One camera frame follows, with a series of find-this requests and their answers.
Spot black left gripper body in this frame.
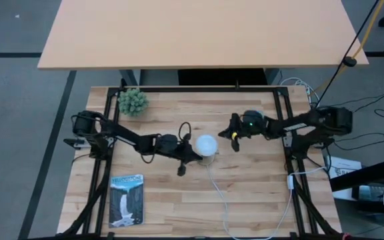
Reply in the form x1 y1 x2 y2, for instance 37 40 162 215
158 133 197 165

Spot black floor cables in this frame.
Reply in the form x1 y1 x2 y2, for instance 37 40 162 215
331 85 384 151

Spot wooden lamp socket base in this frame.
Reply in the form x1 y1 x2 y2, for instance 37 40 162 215
197 151 220 167

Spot yellow hanging cable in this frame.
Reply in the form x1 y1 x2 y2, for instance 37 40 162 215
311 0 384 97

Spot black hanging cable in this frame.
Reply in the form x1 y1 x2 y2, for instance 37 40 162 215
314 0 380 109

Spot black aluminium table frame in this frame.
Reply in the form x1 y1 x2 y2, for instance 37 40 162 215
56 85 347 240

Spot Yellowstone waterfall book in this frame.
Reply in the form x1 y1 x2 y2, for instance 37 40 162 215
108 173 145 229

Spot white flood light bulb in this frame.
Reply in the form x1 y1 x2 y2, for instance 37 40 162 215
195 133 219 157

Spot black side cart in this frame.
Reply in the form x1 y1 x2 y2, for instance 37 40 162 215
329 154 384 240

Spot beige wooden desk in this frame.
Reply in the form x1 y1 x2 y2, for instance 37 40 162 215
37 0 370 87

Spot white lamp power cable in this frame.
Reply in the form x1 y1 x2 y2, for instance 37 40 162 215
205 162 328 240

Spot white cable bundle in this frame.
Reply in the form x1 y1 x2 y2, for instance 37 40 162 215
279 77 321 108

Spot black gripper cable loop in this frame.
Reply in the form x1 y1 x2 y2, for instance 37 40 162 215
177 121 193 143

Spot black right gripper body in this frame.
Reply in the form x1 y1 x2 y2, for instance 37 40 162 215
228 113 247 141

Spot green artificial succulent plant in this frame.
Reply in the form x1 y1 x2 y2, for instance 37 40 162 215
117 87 150 118

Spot white printed paper sheet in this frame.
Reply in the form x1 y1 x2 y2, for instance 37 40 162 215
325 155 363 201

